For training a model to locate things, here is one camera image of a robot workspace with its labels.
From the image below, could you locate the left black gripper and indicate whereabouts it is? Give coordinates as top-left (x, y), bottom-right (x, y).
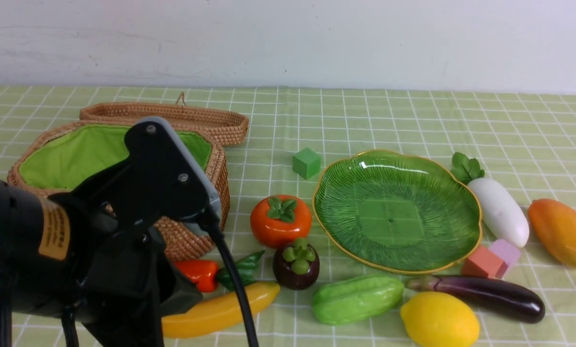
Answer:
top-left (47, 159), bottom-right (204, 347)

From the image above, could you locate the yellow banana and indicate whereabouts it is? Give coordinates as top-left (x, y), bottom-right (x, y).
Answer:
top-left (162, 281), bottom-right (281, 339)

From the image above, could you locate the red chili pepper green stem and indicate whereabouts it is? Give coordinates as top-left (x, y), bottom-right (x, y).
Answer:
top-left (174, 250), bottom-right (265, 293)

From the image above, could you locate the orange persimmon with green calyx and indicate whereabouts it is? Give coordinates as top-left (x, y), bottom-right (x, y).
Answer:
top-left (250, 195), bottom-right (313, 249)

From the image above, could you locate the dark purple mangosteen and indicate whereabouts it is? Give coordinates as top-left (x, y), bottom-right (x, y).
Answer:
top-left (273, 238), bottom-right (320, 291)

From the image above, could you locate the yellow lemon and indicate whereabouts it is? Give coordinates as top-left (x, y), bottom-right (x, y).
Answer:
top-left (399, 292), bottom-right (480, 347)

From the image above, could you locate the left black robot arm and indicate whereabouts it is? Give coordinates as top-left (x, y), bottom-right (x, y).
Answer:
top-left (0, 160), bottom-right (212, 347)

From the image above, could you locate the woven rattan basket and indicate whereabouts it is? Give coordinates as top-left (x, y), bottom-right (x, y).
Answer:
top-left (7, 120), bottom-right (231, 262)

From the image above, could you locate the green fabric basket liner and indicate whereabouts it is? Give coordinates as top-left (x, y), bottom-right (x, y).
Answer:
top-left (8, 121), bottom-right (215, 203)

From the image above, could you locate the woven rattan basket lid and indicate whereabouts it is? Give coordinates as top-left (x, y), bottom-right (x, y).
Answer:
top-left (79, 92), bottom-right (250, 146)

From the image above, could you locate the green foam cube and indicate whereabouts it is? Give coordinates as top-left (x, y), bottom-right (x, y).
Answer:
top-left (292, 147), bottom-right (322, 180)

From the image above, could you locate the green leaf-shaped glass plate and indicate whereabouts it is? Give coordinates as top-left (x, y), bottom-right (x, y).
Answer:
top-left (312, 149), bottom-right (483, 275)

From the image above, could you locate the red-orange foam cube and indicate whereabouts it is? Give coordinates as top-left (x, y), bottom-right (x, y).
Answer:
top-left (460, 245), bottom-right (508, 279)

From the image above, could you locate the purple eggplant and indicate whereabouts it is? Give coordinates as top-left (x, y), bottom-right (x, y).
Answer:
top-left (405, 275), bottom-right (546, 324)

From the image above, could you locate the pink foam cube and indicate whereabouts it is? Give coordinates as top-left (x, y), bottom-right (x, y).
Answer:
top-left (488, 239), bottom-right (521, 279)

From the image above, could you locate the white radish with leaves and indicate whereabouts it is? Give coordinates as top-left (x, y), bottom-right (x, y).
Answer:
top-left (451, 152), bottom-right (530, 248)

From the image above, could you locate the orange yellow mango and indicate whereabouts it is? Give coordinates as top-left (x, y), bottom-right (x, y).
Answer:
top-left (528, 199), bottom-right (576, 268)

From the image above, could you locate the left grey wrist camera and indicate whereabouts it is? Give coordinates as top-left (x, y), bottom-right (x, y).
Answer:
top-left (124, 116), bottom-right (222, 240)

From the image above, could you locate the left black camera cable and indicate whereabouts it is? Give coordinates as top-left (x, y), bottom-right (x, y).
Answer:
top-left (206, 219), bottom-right (261, 347)

